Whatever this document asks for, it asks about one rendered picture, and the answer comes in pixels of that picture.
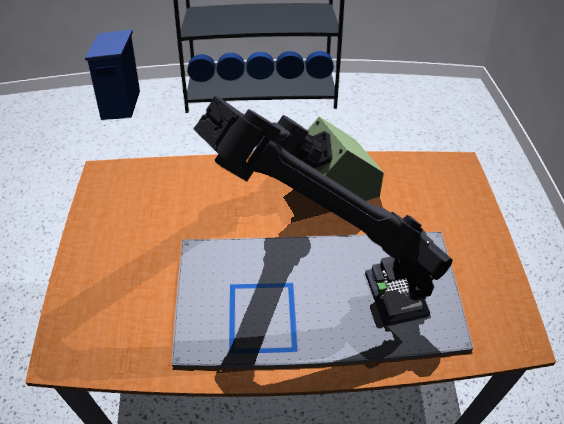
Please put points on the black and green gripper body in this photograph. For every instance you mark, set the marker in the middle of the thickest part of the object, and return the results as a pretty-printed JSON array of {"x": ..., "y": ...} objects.
[{"x": 387, "y": 266}]

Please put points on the blue tape outline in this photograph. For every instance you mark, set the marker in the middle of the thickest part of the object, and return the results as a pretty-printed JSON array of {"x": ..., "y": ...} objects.
[{"x": 232, "y": 349}]

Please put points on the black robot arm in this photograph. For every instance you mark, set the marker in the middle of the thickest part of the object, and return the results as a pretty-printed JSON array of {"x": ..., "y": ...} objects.
[{"x": 246, "y": 131}]

